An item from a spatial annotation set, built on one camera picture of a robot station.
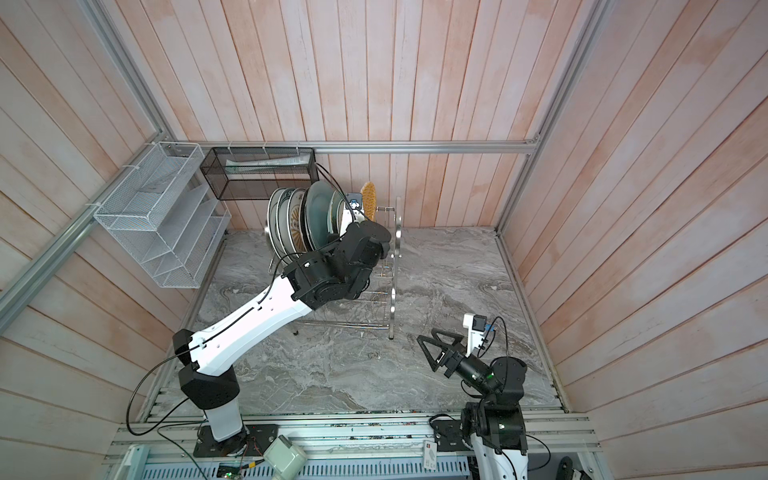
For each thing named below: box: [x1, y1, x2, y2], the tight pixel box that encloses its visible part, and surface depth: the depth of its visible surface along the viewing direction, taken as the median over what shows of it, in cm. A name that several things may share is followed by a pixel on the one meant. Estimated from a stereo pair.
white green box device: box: [263, 434, 308, 480], surface depth 69 cm
